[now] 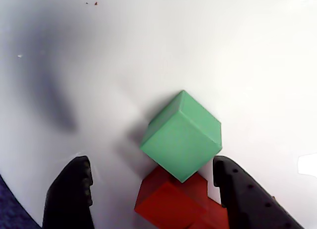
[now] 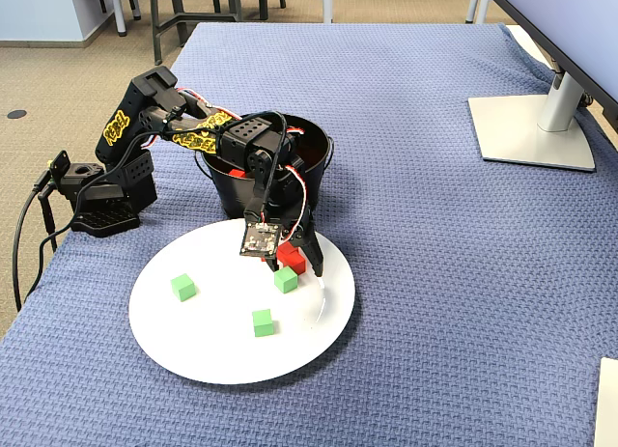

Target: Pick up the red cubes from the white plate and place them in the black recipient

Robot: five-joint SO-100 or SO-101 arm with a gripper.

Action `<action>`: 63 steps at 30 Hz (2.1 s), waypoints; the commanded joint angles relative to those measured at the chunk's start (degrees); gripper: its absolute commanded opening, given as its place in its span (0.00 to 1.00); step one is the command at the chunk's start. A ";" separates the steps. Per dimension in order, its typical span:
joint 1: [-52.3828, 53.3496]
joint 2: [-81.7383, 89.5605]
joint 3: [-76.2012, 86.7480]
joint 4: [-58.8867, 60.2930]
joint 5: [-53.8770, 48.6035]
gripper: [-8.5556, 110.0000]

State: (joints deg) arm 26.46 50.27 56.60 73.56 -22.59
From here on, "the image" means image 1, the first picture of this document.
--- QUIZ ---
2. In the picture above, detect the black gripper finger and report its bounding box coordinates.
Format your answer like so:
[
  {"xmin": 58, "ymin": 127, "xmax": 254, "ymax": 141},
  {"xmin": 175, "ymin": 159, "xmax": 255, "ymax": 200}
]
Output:
[
  {"xmin": 42, "ymin": 155, "xmax": 94, "ymax": 229},
  {"xmin": 212, "ymin": 156, "xmax": 305, "ymax": 229}
]

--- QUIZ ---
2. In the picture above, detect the red cube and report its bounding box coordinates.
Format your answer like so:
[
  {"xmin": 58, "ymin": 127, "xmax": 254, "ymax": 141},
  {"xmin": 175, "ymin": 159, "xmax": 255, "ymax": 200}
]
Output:
[
  {"xmin": 184, "ymin": 173, "xmax": 230, "ymax": 229},
  {"xmin": 134, "ymin": 166, "xmax": 208, "ymax": 229}
]

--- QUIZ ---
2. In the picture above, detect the green cube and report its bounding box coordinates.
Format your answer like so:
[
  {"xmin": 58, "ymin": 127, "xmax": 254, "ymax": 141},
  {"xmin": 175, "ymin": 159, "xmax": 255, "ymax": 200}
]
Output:
[{"xmin": 139, "ymin": 90, "xmax": 222, "ymax": 183}]

